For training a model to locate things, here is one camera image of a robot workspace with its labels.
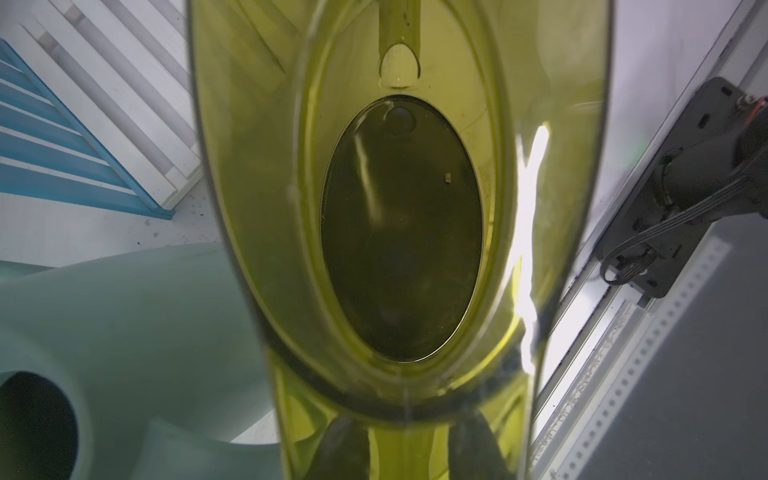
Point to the mint green watering can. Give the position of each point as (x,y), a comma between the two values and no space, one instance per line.
(145,365)

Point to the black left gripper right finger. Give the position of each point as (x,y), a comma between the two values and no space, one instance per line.
(473,452)

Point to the aluminium mounting rail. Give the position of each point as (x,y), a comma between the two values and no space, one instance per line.
(674,388)

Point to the blue and white slatted shelf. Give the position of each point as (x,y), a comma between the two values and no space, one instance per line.
(96,104)

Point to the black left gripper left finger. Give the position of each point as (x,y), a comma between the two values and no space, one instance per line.
(343,453)

